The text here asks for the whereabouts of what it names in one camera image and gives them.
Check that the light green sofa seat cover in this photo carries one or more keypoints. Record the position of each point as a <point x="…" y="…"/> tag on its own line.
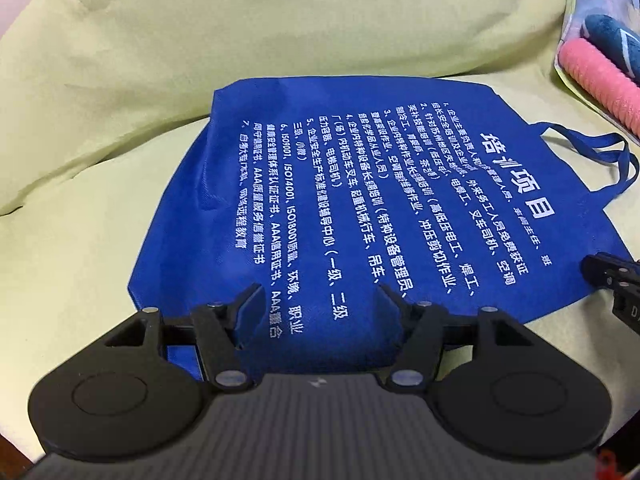
<point x="67" y="255"/>

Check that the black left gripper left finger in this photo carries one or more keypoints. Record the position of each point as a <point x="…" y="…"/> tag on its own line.
<point x="216" y="344"/>

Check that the pink folded towel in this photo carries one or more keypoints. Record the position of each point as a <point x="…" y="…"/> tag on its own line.
<point x="608" y="86"/>

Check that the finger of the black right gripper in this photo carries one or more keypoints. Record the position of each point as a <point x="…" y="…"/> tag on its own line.
<point x="609" y="271"/>

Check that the blue printed shopping bag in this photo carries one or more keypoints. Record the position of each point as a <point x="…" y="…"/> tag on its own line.
<point x="324" y="189"/>

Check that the blue patterned folded towel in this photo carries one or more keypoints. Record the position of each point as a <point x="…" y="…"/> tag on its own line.
<point x="618" y="43"/>

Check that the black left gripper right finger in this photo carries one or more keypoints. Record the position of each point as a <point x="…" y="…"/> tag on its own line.
<point x="420" y="349"/>

